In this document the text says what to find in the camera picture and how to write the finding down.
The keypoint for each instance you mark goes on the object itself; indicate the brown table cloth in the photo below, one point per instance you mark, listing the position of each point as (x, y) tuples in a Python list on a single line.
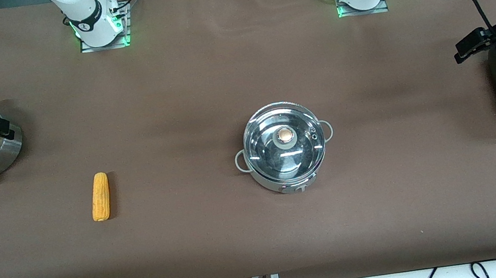
[(244, 239)]

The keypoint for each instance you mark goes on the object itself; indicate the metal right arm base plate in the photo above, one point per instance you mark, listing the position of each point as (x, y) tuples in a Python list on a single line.
[(127, 29)]

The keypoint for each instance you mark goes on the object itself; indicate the glass pot lid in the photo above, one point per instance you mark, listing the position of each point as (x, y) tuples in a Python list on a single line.
[(285, 135)]

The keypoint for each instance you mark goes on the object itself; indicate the yellow corn cob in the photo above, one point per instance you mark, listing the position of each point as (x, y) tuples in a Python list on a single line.
[(100, 197)]

